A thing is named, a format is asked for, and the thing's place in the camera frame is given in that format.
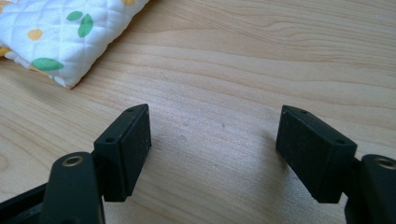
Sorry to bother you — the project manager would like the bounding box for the white quilted cloth, green-yellow print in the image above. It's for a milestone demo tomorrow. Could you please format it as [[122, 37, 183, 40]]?
[[0, 0, 150, 90]]

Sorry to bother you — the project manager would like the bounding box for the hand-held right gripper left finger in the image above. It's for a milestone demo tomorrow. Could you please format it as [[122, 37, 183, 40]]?
[[92, 103, 152, 203]]

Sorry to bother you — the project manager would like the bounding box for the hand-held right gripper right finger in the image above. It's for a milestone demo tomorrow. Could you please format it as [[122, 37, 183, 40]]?
[[275, 105, 359, 204]]

